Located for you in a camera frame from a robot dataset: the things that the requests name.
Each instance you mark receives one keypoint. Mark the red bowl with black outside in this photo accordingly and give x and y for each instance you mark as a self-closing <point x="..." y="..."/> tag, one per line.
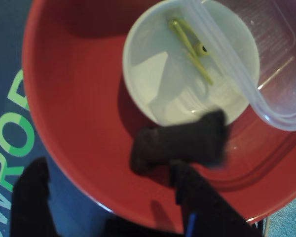
<point x="88" y="98"/>

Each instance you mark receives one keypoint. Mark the grey mat with WOWROBO print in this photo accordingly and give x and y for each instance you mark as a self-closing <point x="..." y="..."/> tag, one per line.
<point x="5" y="74"/>

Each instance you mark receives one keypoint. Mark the yellow clothespin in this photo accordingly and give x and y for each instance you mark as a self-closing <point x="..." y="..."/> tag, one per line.
<point x="198" y="50"/>

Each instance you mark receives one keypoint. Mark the small white round bowl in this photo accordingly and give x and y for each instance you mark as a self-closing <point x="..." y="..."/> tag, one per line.
<point x="148" y="74"/>

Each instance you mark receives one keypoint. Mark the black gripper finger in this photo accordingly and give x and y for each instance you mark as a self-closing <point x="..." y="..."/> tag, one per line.
<point x="29" y="202"/>
<point x="207" y="217"/>

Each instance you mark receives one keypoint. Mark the clear square plastic container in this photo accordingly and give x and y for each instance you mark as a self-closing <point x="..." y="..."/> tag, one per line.
<point x="273" y="49"/>

